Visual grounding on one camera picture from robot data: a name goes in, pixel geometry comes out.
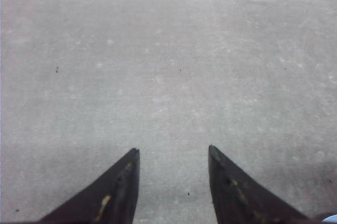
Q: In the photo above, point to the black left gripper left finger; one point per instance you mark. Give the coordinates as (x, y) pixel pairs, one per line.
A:
(111, 198)

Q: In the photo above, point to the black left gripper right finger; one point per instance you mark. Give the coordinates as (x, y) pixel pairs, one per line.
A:
(238, 198)

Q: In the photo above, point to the blue plastic plate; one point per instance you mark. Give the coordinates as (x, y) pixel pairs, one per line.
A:
(331, 219)

